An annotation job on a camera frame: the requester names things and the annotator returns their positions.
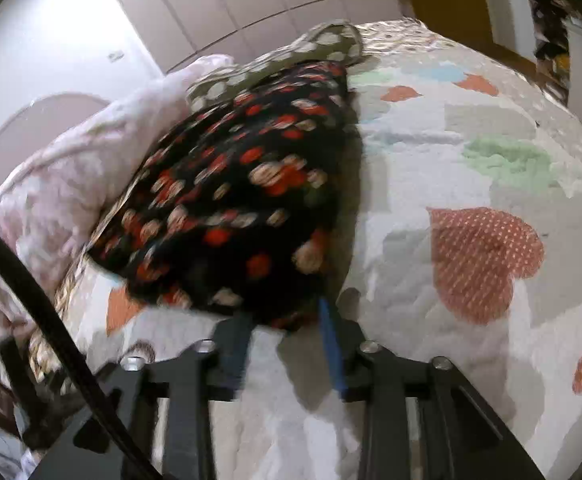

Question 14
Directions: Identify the green polka dot garment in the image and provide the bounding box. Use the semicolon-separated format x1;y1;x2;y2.
186;20;364;111

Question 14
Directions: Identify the dark wooden frame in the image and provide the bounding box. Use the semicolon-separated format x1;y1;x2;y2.
0;335;74;453

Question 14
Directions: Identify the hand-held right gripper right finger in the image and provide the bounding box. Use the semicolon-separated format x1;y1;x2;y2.
317;296;546;480

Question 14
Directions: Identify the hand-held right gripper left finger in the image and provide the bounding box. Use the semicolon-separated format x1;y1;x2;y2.
28;310;256;480

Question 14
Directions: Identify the heart patterned quilt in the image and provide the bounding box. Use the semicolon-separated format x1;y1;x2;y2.
26;17;582;480

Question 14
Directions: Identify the pink fluffy blanket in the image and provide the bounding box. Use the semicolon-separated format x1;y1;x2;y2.
0;54;236;346

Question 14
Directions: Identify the black floral garment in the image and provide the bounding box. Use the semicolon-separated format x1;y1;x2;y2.
87;60;364;333

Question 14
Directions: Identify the cluttered white shelf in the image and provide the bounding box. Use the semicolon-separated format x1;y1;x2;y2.
518;0;582;136

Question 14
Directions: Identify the arched white headboard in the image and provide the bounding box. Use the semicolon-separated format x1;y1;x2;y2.
0;92;112;206

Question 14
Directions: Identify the black cable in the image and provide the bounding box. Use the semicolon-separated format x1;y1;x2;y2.
0;212;162;480

